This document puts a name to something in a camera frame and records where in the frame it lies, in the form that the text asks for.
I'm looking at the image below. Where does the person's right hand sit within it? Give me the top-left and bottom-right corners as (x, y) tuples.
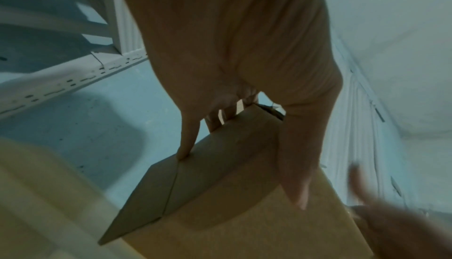
(347, 162), (452, 259)

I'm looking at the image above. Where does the white cloth sheet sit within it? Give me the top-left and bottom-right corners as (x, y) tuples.
(317, 36), (426, 217)

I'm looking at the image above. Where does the person's left hand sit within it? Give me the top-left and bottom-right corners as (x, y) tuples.
(115, 0), (345, 212)

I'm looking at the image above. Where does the brown cardboard box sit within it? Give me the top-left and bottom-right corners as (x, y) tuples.
(97, 102), (376, 259)

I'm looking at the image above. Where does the white metal shelf rack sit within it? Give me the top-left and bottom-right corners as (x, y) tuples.
(0, 0), (150, 122)

